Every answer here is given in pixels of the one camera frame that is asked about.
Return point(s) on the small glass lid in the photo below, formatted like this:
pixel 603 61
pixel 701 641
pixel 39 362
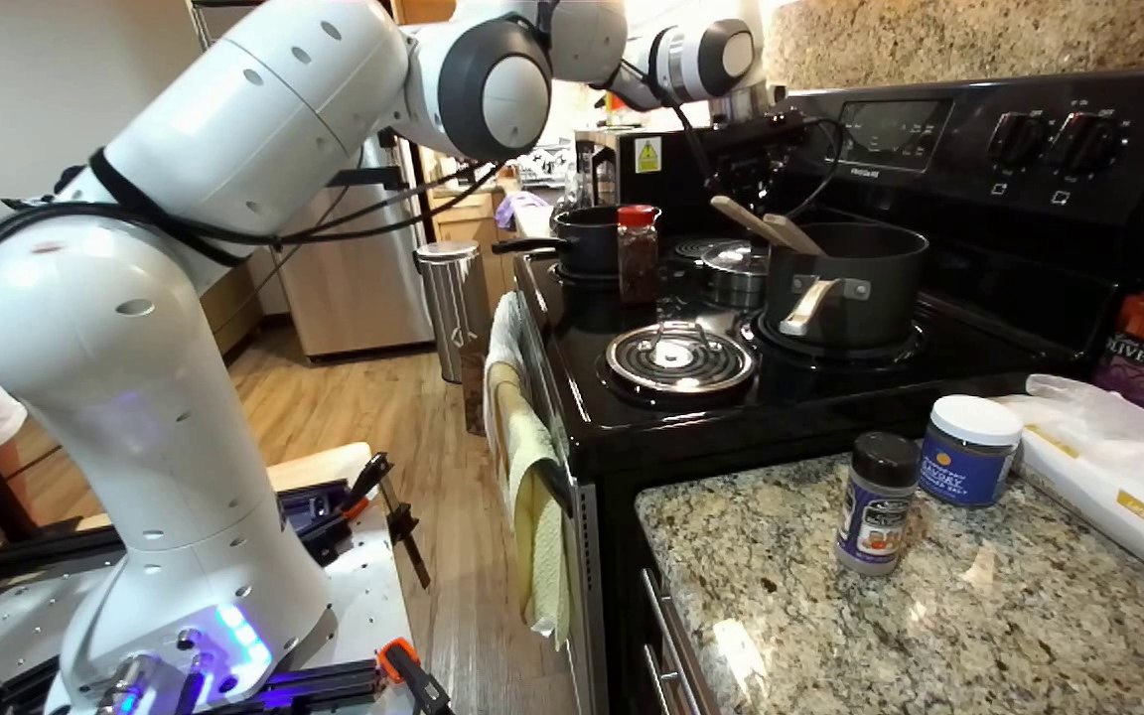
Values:
pixel 676 358

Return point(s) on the yellow dish towel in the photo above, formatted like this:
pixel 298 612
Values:
pixel 523 452

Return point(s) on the big glass lid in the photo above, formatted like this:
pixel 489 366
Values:
pixel 731 259

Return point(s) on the white plastic bag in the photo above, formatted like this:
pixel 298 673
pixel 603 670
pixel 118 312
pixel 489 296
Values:
pixel 1085 448

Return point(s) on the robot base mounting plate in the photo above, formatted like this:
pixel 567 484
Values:
pixel 334 621

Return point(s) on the big black pot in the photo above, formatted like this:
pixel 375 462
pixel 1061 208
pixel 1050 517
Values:
pixel 587 259

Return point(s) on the small black saucepan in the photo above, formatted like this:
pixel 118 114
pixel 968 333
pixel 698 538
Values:
pixel 858 292

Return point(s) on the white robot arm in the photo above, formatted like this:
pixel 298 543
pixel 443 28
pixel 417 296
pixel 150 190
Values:
pixel 106 338

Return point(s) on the steel trash can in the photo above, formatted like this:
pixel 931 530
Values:
pixel 450 288

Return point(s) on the wooden spoon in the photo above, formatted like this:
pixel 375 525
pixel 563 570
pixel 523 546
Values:
pixel 774 227

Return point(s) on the black electric stove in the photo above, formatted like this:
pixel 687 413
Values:
pixel 1029 196

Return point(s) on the red cap spice jar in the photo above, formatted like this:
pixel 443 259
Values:
pixel 636 255

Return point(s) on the black cap spice shaker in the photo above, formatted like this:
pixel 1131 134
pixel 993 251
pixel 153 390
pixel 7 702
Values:
pixel 881 504

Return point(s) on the stainless steel refrigerator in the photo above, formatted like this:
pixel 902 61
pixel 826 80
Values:
pixel 359 292

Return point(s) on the black orange clamp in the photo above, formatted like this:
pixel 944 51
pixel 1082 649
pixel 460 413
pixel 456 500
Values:
pixel 405 670

